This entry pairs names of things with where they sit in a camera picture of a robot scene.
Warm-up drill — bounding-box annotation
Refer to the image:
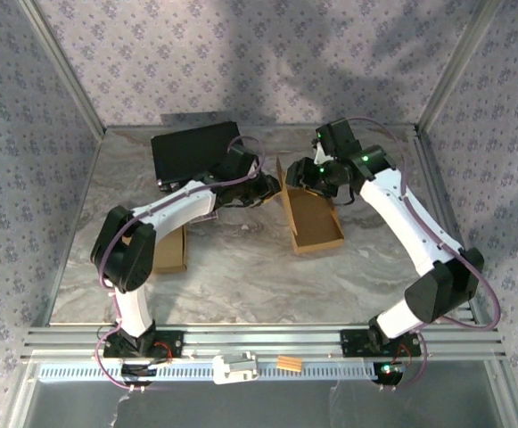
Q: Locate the brown cardboard paper box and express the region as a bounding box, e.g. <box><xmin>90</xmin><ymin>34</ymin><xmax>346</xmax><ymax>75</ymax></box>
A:
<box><xmin>275</xmin><ymin>155</ymin><xmax>346</xmax><ymax>256</ymax></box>
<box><xmin>122</xmin><ymin>225</ymin><xmax>189</xmax><ymax>275</ymax></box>

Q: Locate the black hard case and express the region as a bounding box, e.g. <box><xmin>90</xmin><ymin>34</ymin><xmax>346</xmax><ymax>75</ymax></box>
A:
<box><xmin>150</xmin><ymin>119</ymin><xmax>251</xmax><ymax>193</ymax></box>

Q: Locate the small striped wooden block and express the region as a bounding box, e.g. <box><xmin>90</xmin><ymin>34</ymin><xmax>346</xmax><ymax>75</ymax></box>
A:
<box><xmin>275</xmin><ymin>355</ymin><xmax>303</xmax><ymax>373</ymax></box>

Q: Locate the white printed plastic part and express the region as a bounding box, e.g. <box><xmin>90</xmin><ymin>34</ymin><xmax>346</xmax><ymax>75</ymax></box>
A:
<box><xmin>211</xmin><ymin>350</ymin><xmax>260</xmax><ymax>386</ymax></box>

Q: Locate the black round controller board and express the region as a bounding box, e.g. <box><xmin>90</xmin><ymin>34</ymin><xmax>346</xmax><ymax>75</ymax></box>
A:
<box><xmin>119</xmin><ymin>363</ymin><xmax>158</xmax><ymax>387</ymax></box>
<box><xmin>371</xmin><ymin>360</ymin><xmax>406</xmax><ymax>385</ymax></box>

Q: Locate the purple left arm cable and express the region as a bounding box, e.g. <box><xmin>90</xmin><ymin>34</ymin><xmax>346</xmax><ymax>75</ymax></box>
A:
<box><xmin>94</xmin><ymin>136</ymin><xmax>267</xmax><ymax>393</ymax></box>

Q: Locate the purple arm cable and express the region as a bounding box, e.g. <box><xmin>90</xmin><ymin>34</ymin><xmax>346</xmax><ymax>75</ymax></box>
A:
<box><xmin>94</xmin><ymin>136</ymin><xmax>267</xmax><ymax>393</ymax></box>
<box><xmin>342</xmin><ymin>116</ymin><xmax>502</xmax><ymax>393</ymax></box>

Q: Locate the aluminium side rail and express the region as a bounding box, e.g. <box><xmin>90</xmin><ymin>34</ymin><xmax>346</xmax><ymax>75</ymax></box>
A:
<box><xmin>412</xmin><ymin>124</ymin><xmax>496</xmax><ymax>326</ymax></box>

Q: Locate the aluminium front rail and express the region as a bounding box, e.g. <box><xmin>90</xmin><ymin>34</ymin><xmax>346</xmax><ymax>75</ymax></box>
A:
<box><xmin>20</xmin><ymin>324</ymin><xmax>508</xmax><ymax>363</ymax></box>

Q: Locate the aluminium frame post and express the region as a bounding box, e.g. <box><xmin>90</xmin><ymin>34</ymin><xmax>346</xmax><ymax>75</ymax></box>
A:
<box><xmin>415</xmin><ymin>0</ymin><xmax>506</xmax><ymax>135</ymax></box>
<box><xmin>485</xmin><ymin>360</ymin><xmax>518</xmax><ymax>428</ymax></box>
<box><xmin>6</xmin><ymin>360</ymin><xmax>41</xmax><ymax>428</ymax></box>
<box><xmin>17</xmin><ymin>0</ymin><xmax>108</xmax><ymax>137</ymax></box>

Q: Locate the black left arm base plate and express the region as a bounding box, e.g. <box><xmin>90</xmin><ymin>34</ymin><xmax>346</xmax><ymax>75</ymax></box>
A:
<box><xmin>101</xmin><ymin>328</ymin><xmax>185</xmax><ymax>360</ymax></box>

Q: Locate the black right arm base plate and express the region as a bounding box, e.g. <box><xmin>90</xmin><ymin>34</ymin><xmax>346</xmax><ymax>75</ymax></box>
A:
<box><xmin>339</xmin><ymin>328</ymin><xmax>422</xmax><ymax>359</ymax></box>

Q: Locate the slotted cable duct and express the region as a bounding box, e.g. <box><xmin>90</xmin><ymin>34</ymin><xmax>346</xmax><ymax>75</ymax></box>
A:
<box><xmin>37</xmin><ymin>359</ymin><xmax>406</xmax><ymax>383</ymax></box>

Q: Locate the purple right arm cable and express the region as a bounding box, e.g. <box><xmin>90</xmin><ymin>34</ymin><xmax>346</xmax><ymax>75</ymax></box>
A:
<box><xmin>342</xmin><ymin>116</ymin><xmax>502</xmax><ymax>393</ymax></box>

